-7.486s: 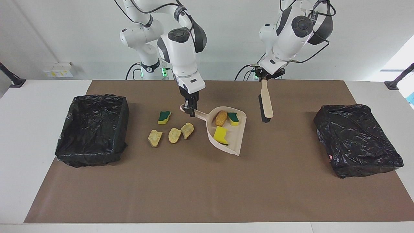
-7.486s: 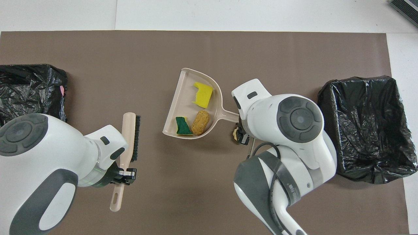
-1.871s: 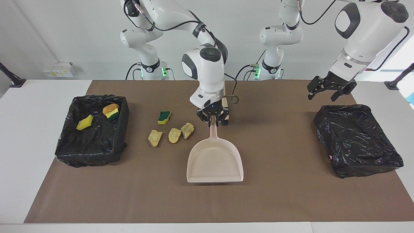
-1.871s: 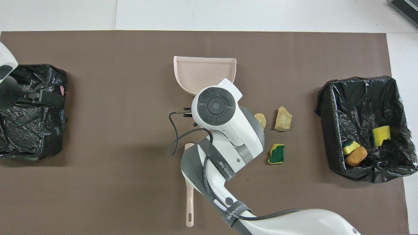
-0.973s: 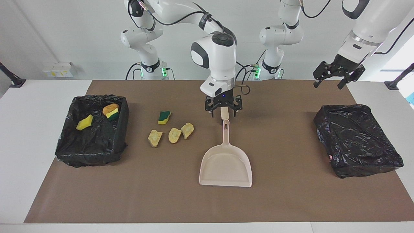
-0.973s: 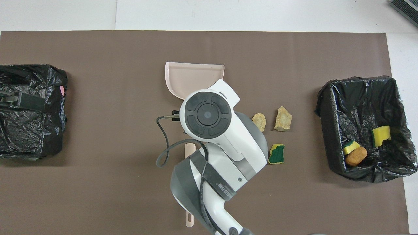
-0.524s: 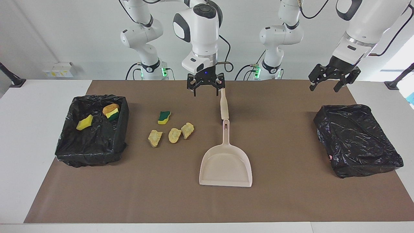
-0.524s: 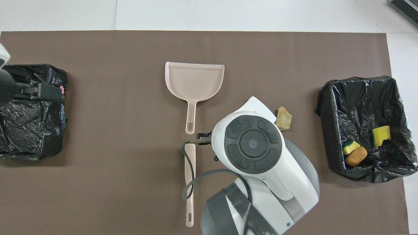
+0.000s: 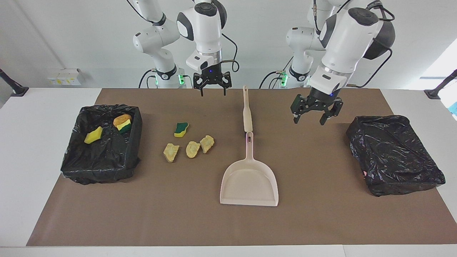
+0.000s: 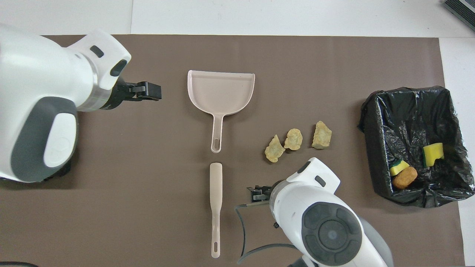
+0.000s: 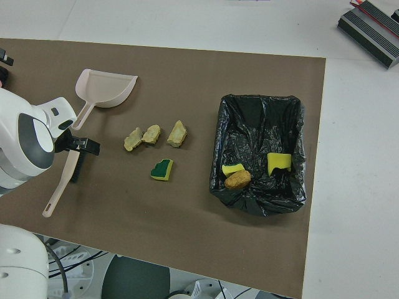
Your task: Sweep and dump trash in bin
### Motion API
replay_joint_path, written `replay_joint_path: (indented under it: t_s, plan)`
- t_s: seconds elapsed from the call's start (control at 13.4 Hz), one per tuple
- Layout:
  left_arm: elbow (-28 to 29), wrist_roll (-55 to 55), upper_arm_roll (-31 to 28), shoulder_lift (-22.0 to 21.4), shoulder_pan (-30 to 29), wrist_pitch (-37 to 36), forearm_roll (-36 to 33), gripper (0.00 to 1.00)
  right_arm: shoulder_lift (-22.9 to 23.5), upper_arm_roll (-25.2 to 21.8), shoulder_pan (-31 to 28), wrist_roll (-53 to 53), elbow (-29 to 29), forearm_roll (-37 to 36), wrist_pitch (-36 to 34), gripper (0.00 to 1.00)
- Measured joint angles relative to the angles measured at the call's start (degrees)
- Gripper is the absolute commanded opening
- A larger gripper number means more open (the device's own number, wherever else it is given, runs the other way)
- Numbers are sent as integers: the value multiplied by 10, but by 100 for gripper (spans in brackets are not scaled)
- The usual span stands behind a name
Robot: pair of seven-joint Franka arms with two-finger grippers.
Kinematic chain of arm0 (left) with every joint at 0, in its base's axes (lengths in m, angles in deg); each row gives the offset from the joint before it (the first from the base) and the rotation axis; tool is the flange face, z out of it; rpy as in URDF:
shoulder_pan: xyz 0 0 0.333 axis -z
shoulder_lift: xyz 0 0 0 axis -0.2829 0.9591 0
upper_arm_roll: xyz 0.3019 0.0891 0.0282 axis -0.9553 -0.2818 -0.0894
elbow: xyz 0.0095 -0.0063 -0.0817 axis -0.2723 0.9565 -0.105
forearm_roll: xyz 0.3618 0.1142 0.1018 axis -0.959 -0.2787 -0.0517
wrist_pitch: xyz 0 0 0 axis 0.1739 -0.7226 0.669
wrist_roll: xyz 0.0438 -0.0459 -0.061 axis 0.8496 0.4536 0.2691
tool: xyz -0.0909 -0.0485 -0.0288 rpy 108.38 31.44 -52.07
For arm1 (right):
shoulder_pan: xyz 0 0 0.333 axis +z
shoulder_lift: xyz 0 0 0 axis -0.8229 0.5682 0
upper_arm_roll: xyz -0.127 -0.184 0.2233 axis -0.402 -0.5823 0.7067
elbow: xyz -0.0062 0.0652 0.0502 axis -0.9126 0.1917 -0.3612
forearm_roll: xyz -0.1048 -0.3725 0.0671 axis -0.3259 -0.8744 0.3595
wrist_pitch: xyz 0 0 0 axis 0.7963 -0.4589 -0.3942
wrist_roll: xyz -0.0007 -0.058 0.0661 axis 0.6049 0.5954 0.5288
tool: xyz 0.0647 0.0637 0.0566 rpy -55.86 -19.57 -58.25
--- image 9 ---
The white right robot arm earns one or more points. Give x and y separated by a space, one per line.
205 28

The beige hand brush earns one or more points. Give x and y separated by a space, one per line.
247 117

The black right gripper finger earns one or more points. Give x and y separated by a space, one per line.
198 82
226 81

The yellow notched sponge piece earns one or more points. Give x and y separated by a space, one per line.
93 135

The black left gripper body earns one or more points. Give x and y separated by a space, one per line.
319 101

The small yellow green sponge piece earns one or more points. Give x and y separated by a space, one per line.
124 125

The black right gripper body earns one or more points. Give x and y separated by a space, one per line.
211 75

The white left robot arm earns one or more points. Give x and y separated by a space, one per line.
346 39

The brown table mat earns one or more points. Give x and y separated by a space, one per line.
228 221

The black camera stand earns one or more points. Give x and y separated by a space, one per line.
433 93
19 91

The green topped yellow sponge piece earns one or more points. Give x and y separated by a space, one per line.
181 129

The beige foam chunk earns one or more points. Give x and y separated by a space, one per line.
207 143
192 150
171 152

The black bag lined bin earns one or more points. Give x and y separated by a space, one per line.
103 160

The black lined bin pink spot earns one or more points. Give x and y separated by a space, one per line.
400 160

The brown oval sponge piece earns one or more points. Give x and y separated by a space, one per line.
121 117

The blue item at table edge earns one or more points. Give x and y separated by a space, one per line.
454 109

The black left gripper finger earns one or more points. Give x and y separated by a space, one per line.
332 112
296 109

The beige plastic dustpan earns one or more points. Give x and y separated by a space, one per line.
250 185

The white wall box yellow labels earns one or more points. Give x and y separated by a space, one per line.
64 78

